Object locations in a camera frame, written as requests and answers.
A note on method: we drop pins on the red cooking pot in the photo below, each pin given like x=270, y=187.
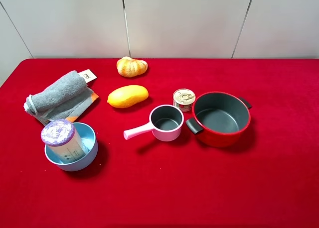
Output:
x=219, y=118

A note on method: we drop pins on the purple garbage bag roll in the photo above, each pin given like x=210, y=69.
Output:
x=64, y=141

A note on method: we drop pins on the grey rolled towel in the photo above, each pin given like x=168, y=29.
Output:
x=67, y=98

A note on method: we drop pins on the blue plastic bowl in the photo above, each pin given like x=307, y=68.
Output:
x=88, y=137

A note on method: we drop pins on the peeled orange mandarin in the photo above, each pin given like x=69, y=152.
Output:
x=129, y=67

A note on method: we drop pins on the pink small saucepan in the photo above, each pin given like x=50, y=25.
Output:
x=165, y=122

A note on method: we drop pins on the yellow mango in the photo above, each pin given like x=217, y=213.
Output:
x=127, y=96

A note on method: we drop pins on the small tin can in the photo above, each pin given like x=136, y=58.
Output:
x=184, y=99

